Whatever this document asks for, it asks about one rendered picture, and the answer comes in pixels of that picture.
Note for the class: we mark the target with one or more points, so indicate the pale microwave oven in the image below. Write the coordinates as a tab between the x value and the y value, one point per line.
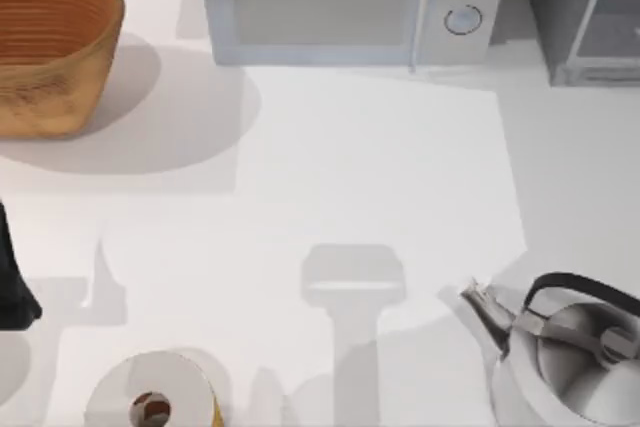
320	7

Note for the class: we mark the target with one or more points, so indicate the microwave knob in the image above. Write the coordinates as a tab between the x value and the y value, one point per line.
463	20

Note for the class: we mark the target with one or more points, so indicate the white paper roll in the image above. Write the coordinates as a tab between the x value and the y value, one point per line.
165	392

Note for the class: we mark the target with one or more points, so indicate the wooden basket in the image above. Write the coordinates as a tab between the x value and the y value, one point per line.
55	87

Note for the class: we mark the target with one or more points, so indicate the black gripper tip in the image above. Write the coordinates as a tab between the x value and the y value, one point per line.
11	287

